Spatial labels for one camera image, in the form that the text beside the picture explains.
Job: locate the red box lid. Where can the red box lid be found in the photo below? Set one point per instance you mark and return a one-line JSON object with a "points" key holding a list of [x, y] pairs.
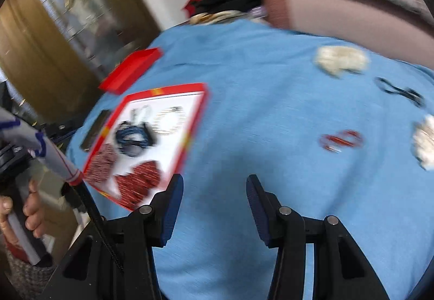
{"points": [[130, 71]]}

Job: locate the red tray with white base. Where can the red tray with white base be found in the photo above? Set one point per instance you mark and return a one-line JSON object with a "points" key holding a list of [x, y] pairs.
{"points": [[183, 117]]}

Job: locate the white dotted scrunchie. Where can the white dotted scrunchie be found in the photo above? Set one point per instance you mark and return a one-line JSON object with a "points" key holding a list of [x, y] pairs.
{"points": [[424, 144]]}

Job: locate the dark blue claw clip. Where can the dark blue claw clip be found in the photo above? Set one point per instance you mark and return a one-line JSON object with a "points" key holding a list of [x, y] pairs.
{"points": [[130, 141]]}

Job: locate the person's left hand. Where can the person's left hand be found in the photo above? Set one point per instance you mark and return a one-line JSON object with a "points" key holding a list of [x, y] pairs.
{"points": [[33, 215]]}

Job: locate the red dotted scrunchie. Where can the red dotted scrunchie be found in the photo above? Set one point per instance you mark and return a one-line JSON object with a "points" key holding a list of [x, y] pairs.
{"points": [[139, 182]]}

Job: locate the beige floral cloth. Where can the beige floral cloth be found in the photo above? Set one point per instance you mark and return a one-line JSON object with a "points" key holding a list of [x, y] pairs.
{"points": [[213, 18]]}

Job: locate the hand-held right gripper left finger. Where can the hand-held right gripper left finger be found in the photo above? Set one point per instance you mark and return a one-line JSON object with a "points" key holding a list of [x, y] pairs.
{"points": [[170, 217]]}

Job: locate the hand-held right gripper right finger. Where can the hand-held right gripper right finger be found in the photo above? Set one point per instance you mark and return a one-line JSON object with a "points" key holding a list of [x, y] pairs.
{"points": [[258, 215]]}

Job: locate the pink bolster cushion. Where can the pink bolster cushion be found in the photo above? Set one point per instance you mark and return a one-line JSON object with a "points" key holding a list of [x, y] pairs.
{"points": [[339, 6]]}

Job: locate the blue fleece blanket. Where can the blue fleece blanket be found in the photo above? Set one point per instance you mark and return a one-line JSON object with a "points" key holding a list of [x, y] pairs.
{"points": [[271, 110]]}

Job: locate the cream fluffy scrunchie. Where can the cream fluffy scrunchie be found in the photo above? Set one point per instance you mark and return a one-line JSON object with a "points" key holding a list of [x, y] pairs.
{"points": [[340, 61]]}

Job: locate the purple object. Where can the purple object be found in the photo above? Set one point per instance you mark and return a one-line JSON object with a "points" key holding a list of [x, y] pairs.
{"points": [[258, 10]]}

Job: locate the pink patterned scrunchie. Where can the pink patterned scrunchie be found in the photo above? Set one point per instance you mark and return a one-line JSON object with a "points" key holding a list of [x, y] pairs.
{"points": [[101, 162]]}

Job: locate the wooden glass cabinet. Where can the wooden glass cabinet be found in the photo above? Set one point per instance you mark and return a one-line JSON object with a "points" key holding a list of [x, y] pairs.
{"points": [[67, 22]]}

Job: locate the person's left forearm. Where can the person's left forearm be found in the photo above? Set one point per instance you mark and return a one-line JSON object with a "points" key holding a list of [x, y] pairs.
{"points": [[20, 274]]}

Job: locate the black rectangular case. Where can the black rectangular case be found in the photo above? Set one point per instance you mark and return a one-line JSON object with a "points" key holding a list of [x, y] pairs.
{"points": [[96, 130]]}

